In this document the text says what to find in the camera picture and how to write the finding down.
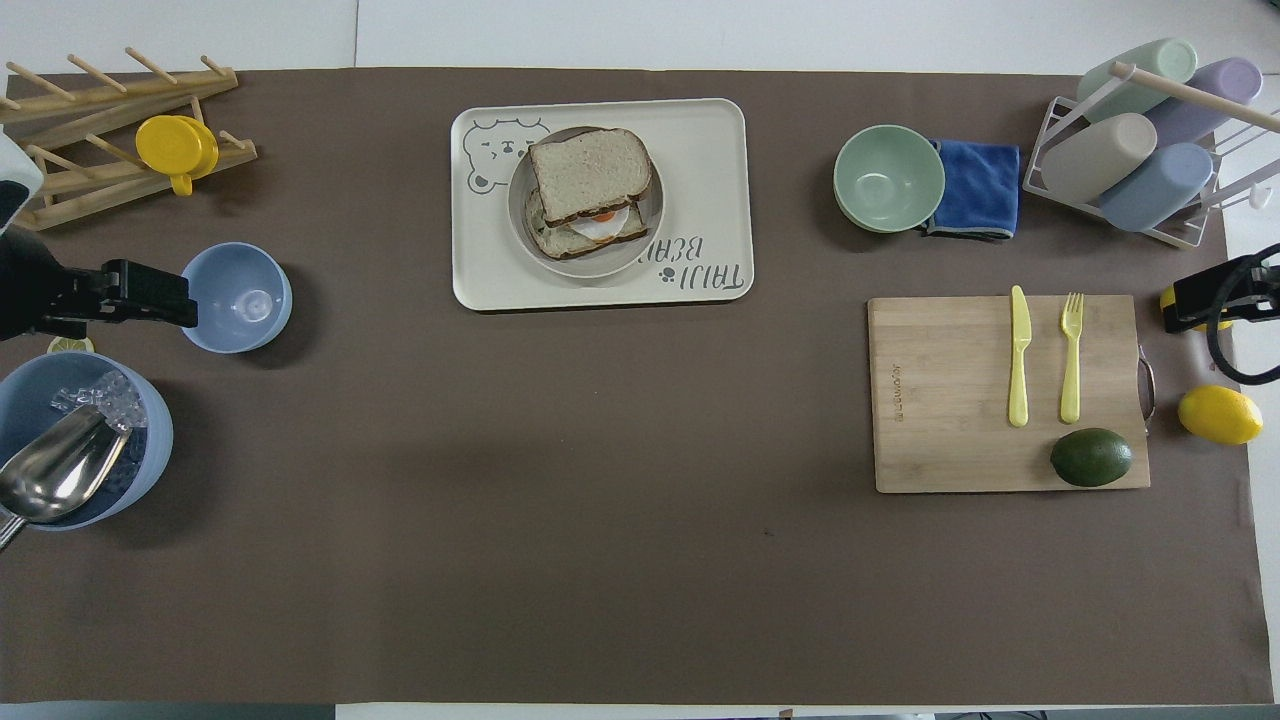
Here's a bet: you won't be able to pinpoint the purple cup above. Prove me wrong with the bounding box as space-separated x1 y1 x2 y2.
1143 56 1265 148

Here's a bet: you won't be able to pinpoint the wooden dish rack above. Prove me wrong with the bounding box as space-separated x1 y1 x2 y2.
0 52 259 232

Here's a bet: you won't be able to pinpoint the clear ice cubes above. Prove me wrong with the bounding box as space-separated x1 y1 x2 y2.
50 369 147 433

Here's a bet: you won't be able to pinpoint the blue cloth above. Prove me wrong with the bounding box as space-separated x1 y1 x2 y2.
922 139 1022 242

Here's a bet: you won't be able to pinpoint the white wire cup rack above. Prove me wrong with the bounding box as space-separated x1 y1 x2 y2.
1021 60 1280 250

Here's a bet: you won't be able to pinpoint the cream tray with bear print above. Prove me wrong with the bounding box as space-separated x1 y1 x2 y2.
449 97 756 312

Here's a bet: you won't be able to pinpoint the fried egg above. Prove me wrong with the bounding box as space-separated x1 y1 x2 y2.
568 203 633 245

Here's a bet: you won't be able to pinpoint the yellow plastic fork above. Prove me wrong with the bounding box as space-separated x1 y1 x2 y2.
1059 291 1087 426

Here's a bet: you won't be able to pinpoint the metal scoop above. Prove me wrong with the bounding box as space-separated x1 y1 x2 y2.
0 404 132 552

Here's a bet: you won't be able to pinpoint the light blue cup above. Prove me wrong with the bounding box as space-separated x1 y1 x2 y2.
1097 142 1215 234

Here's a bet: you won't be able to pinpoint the green cup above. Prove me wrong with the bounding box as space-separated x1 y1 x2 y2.
1076 37 1199 123

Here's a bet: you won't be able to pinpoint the yellow plastic knife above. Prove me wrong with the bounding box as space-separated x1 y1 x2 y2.
1007 284 1034 429

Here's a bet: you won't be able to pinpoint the yellow cup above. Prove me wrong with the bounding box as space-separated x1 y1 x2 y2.
135 114 220 197

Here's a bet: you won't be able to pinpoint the green bowl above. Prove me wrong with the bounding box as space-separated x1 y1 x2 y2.
832 124 947 235

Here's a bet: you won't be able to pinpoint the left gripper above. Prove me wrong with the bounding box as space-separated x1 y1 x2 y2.
0 225 105 342

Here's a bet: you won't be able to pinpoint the bread slice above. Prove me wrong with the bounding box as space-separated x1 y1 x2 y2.
524 188 652 262
527 127 655 227

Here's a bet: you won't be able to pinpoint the yellow round fruit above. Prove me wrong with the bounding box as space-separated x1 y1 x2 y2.
1159 284 1237 334

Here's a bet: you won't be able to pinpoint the blue bowl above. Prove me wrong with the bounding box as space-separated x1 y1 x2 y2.
180 242 294 355

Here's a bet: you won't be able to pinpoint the black cable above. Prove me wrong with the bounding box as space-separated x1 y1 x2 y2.
1204 243 1280 387

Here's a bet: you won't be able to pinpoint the wooden cutting board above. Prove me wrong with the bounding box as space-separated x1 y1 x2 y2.
866 293 1158 495

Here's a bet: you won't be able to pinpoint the whole lemon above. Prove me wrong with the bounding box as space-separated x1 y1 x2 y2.
1176 384 1265 447

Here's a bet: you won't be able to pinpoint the grey plate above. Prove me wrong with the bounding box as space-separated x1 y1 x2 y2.
506 126 667 280

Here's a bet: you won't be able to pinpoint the avocado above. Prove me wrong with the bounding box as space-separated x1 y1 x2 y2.
1049 427 1135 489

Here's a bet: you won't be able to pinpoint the beige cup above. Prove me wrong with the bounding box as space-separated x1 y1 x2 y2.
1041 112 1159 207

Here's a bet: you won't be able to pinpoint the blue ice bucket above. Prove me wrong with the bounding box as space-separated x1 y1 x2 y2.
0 351 175 532

